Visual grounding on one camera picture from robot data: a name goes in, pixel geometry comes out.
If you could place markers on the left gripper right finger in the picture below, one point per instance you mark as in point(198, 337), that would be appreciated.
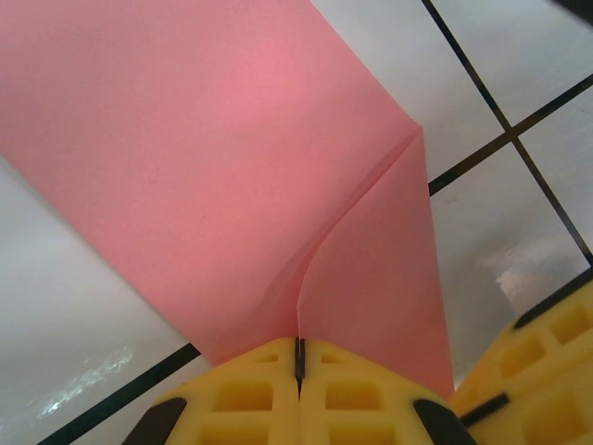
point(315, 375)

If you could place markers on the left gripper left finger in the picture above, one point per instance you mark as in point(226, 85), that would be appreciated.
point(278, 371)

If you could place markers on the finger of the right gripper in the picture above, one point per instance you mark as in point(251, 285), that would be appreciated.
point(544, 345)
point(546, 417)

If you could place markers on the pink paper sheet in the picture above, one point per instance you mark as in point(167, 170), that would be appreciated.
point(208, 162)

